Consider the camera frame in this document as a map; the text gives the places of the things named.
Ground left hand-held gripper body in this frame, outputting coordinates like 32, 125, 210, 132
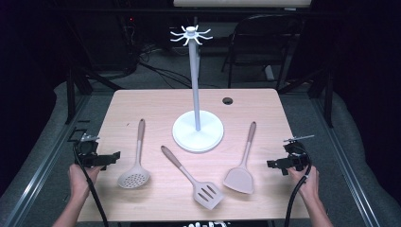
74, 133, 100, 168

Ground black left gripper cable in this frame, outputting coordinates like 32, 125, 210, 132
73, 143, 110, 227

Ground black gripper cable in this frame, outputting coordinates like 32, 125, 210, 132
284, 150, 313, 227
73, 143, 110, 227

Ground beige solid spatula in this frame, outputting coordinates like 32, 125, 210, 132
222, 121, 257, 195

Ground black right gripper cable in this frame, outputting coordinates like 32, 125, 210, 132
284, 150, 313, 227

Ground aluminium floor rail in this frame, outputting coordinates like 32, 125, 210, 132
310, 97, 382, 227
3, 94, 93, 227

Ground beige perforated skimmer spoon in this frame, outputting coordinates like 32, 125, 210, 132
116, 118, 151, 189

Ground black folding chair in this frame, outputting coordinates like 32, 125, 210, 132
221, 13, 304, 91

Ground black floor cables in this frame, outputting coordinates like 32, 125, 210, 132
138, 44, 221, 89

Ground person's right hand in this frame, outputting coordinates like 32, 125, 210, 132
288, 166, 320, 202

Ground white utensil stand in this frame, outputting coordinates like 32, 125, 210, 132
169, 25, 225, 154

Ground black metal stand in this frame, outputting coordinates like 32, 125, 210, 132
64, 62, 124, 126
277, 67, 335, 129

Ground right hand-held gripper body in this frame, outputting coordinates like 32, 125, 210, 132
283, 134, 315, 173

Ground black device with white marks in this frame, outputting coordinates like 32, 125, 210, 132
183, 220, 231, 227

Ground beige slotted spatula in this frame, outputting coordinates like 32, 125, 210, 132
160, 145, 225, 211

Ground person's left hand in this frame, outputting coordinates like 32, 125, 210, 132
68, 164, 103, 201

